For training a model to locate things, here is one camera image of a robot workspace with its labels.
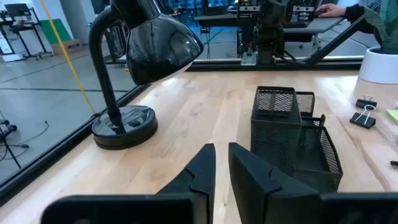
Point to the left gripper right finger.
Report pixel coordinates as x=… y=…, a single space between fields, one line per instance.
x=258 y=189

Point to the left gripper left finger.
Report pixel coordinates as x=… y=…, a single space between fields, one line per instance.
x=199 y=177

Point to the black mesh desk organizer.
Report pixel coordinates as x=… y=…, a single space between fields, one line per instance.
x=275 y=140

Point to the large black binder clip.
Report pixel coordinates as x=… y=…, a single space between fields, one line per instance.
x=360 y=120

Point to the small black binder clip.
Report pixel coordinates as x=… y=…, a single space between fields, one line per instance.
x=365 y=104

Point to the green sticky note pad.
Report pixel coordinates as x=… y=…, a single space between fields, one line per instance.
x=394 y=115

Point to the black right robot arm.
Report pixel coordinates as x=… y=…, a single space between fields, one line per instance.
x=269 y=40

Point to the grey desk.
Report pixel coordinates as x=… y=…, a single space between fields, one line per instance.
x=314 y=26

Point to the person's hand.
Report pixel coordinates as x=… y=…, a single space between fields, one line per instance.
x=331 y=11

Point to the person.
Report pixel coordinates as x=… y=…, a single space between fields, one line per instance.
x=357 y=17

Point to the black computer tower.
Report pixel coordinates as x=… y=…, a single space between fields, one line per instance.
x=116 y=43

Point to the green potted plant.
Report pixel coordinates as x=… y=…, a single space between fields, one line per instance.
x=385 y=25

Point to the white plant pot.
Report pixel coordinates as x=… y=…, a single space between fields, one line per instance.
x=377 y=68

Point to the cardboard box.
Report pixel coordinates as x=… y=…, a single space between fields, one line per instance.
x=66 y=46

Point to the green board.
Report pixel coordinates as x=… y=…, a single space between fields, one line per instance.
x=57 y=31

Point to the black equipment stand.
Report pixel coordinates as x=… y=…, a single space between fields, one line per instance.
x=21 y=25

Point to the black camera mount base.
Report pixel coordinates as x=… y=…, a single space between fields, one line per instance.
x=161 y=46

